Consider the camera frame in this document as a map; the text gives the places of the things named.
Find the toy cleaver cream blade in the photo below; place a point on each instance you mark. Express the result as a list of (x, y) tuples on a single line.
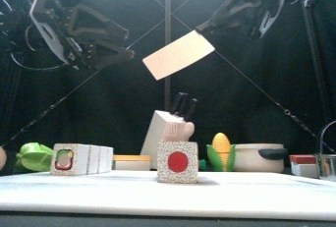
[(178, 54)]

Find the sushi block red centre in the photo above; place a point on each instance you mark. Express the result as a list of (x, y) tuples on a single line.
[(177, 162)]

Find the black side frame post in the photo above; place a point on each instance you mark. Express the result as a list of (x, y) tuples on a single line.
[(310, 57)]

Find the red topped white block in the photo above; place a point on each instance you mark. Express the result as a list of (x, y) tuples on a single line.
[(304, 167)]

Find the wooden toy fork head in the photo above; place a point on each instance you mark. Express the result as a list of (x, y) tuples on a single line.
[(177, 132)]

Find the white sliced toy roll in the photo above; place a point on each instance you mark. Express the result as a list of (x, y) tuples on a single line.
[(80, 158)]

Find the yellow topped white block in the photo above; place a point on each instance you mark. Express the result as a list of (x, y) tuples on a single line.
[(130, 163)]

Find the yellow toy corn cob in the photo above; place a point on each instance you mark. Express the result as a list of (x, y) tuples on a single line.
[(220, 147)]

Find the white knife block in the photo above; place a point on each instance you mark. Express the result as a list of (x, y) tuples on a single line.
[(152, 139)]

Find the green toy lettuce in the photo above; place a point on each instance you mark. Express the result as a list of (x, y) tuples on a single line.
[(32, 157)]

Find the white cutting mat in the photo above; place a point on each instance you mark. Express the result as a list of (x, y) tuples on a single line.
[(165, 198)]

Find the peach toy egg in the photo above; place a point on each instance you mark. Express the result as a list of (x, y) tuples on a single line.
[(1, 158)]

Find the small clear glass jar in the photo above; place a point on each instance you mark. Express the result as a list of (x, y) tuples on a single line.
[(326, 167)]

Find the grey vertical frame pole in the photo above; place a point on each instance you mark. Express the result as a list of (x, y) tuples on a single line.
[(166, 1)]

